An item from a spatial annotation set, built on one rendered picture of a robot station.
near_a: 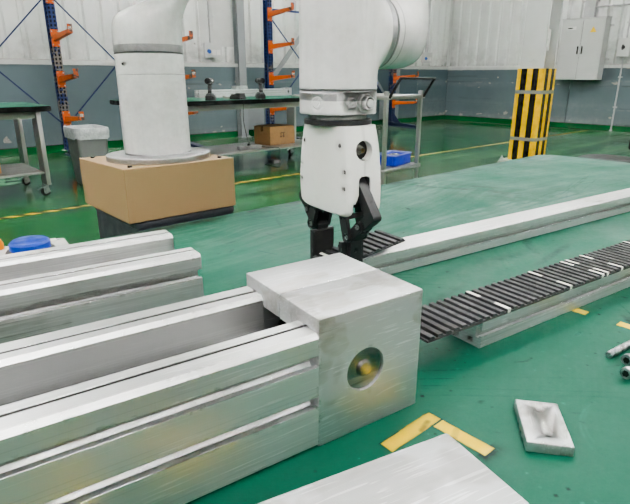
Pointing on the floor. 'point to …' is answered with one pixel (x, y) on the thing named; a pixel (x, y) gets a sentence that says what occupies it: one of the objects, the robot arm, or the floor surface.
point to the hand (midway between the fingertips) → (335, 250)
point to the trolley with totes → (398, 160)
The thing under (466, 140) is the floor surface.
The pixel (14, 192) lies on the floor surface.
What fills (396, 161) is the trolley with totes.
